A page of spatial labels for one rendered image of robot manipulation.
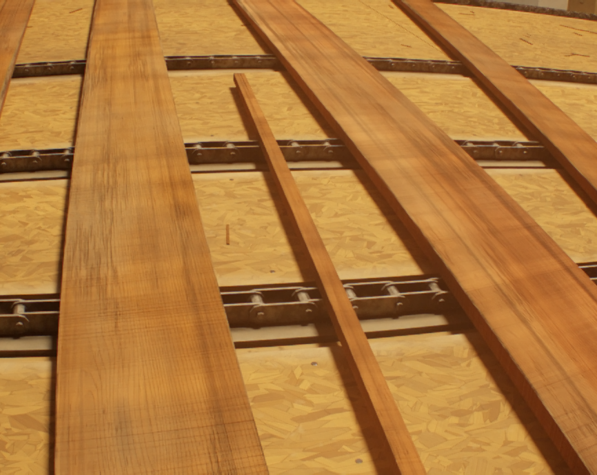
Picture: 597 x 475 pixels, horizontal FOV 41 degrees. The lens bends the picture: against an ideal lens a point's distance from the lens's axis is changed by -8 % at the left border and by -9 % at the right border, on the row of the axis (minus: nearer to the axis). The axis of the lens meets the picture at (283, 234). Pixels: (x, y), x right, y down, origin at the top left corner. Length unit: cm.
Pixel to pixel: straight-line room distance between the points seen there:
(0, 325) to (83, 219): 27
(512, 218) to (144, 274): 63
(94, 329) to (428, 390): 42
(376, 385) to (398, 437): 10
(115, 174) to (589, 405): 90
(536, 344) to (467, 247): 27
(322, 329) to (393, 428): 29
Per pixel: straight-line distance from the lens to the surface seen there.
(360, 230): 142
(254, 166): 168
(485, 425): 101
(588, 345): 113
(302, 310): 117
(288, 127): 188
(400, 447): 90
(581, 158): 184
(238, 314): 116
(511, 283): 123
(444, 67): 257
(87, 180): 146
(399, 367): 109
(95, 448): 86
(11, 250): 134
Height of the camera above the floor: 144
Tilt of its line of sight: 26 degrees down
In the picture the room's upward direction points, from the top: 4 degrees clockwise
